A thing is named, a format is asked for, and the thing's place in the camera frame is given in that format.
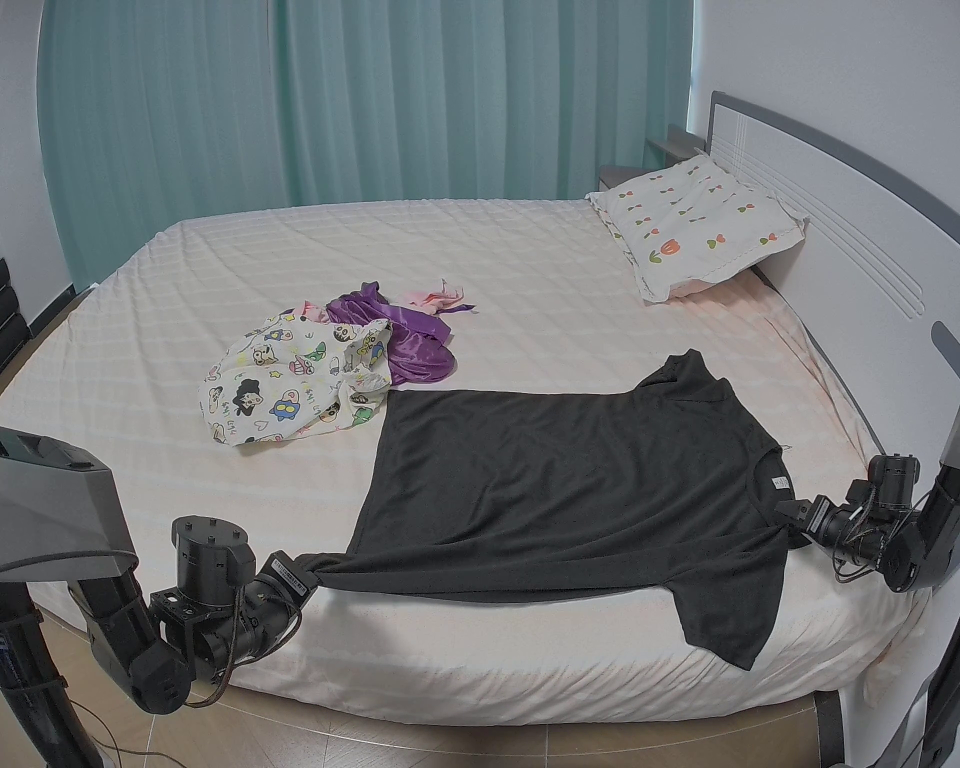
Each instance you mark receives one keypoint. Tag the blue-green curtain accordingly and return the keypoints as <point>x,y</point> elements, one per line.
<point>300,112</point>

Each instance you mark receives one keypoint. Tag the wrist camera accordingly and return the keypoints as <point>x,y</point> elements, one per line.
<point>241,562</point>
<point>860,496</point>

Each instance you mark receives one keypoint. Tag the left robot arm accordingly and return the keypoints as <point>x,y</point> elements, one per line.
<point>112,622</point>

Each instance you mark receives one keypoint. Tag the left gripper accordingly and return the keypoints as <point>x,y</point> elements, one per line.
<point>277,592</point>

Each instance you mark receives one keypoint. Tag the white printed pillow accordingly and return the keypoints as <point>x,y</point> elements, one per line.
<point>697,217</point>

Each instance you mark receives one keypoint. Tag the pink garment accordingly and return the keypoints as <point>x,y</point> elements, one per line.
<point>427,298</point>

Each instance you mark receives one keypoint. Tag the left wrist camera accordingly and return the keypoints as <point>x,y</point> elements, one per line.
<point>241,562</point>

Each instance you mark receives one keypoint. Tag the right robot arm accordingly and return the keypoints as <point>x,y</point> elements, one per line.
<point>922,540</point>

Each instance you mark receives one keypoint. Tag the grey bedside table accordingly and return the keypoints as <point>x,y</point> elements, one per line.
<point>622,178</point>

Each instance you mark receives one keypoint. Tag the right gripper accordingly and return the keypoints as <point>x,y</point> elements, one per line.
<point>814,519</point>

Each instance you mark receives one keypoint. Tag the purple garment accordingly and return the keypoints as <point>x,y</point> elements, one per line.
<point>412,345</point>

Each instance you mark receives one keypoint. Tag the white printed pyjama top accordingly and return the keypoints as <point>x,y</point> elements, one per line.
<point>277,382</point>

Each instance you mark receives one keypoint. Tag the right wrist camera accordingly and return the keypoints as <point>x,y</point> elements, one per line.
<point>860,496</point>

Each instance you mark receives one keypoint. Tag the bed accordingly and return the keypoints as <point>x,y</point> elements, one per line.
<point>525,255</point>

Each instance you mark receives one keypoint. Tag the black chest of drawers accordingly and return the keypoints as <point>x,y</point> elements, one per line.
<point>11,315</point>

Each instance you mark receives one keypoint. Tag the black T-shirt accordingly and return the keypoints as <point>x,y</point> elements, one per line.
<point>562,487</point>

